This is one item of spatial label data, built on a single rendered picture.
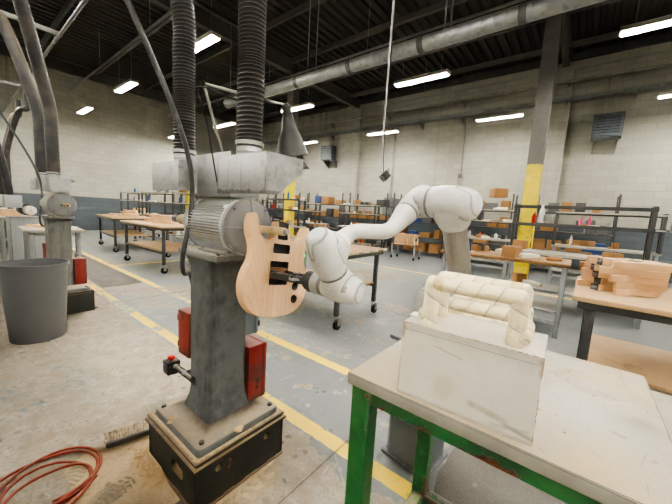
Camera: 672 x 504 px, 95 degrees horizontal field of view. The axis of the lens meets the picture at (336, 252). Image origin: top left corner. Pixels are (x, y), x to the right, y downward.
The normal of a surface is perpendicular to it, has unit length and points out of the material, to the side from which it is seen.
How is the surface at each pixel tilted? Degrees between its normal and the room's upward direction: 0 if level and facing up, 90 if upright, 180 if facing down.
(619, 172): 90
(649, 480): 0
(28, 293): 93
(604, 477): 0
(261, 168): 90
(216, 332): 90
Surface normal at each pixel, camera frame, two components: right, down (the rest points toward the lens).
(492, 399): -0.59, 0.07
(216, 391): 0.78, 0.12
